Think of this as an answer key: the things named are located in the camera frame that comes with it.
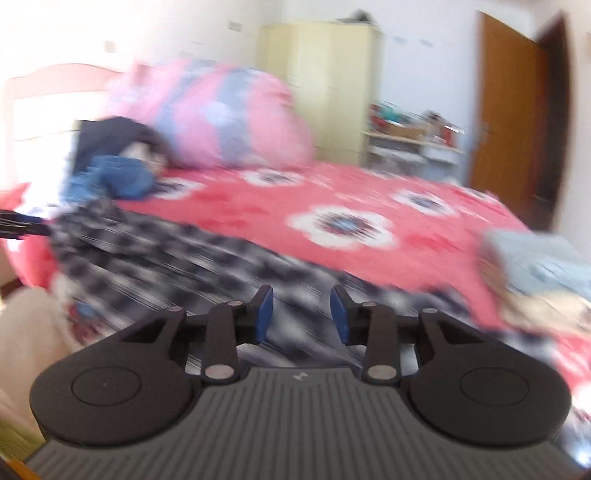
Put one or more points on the navy white plaid shirt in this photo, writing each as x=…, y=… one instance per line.
x=161, y=258

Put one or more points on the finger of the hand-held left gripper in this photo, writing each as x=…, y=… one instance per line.
x=23, y=226

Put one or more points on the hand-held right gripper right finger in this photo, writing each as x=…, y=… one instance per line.
x=340, y=318

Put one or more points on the cardboard box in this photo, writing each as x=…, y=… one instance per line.
x=406, y=130

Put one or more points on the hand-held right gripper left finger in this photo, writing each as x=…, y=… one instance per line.
x=264, y=318

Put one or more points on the beige folded cloth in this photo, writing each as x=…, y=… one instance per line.
x=554, y=309

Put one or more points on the wooden door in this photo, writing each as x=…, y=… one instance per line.
x=503, y=115

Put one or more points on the person's cream fleece clothing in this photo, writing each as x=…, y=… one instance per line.
x=27, y=346

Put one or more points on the red floral blanket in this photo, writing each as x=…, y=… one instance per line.
x=415, y=258

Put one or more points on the blue jeans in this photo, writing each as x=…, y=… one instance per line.
x=120, y=177

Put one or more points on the light blue folded towel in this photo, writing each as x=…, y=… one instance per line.
x=545, y=258

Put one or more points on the pink headboard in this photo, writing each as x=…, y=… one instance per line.
x=60, y=76

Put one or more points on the dark navy jacket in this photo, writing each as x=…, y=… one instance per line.
x=106, y=138

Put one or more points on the pink grey floral duvet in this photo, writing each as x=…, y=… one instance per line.
x=207, y=115

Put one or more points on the cream cloth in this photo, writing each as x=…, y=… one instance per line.
x=138, y=152

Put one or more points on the cream wardrobe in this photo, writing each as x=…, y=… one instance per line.
x=323, y=92

